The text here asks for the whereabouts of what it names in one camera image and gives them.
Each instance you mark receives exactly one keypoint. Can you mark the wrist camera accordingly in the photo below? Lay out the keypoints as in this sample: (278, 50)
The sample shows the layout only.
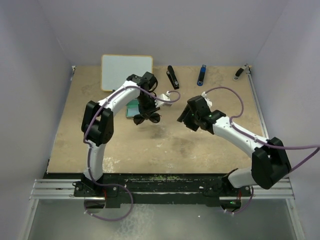
(163, 100)
(208, 101)

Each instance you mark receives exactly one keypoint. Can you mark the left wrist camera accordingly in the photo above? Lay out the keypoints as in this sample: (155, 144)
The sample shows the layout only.
(163, 100)

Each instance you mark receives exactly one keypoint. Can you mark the small whiteboard yellow frame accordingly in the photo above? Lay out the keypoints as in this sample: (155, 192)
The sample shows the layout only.
(115, 69)

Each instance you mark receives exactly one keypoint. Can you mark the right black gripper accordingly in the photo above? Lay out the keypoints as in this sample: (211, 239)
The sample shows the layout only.
(185, 117)

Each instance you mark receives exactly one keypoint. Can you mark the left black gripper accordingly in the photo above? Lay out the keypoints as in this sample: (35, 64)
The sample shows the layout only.
(152, 109)

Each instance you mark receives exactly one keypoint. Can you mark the black handled tool at corner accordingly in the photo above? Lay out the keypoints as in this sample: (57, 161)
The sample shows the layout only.
(243, 69)

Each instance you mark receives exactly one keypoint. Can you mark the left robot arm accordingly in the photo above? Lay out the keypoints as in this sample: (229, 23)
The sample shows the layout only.
(98, 123)

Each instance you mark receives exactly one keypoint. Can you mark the green lined glasses case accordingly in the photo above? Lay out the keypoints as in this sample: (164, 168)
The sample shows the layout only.
(132, 103)

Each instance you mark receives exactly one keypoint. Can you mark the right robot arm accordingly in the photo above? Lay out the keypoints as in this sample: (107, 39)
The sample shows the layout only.
(269, 161)

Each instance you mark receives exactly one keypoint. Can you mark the aluminium rail frame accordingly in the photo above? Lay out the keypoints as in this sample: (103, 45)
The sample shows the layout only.
(56, 215)

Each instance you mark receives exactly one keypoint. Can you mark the blue stapler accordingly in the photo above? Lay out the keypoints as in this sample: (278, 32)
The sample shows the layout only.
(201, 76)

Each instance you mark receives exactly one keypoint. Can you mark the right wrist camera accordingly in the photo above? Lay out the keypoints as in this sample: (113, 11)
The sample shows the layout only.
(208, 101)

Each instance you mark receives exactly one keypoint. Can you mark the black stapler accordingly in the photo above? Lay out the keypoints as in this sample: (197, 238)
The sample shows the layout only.
(172, 77)

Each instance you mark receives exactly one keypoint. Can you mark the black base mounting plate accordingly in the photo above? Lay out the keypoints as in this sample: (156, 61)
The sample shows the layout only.
(115, 189)

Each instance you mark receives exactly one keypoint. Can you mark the aviator sunglasses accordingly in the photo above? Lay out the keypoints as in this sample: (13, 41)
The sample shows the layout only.
(140, 118)

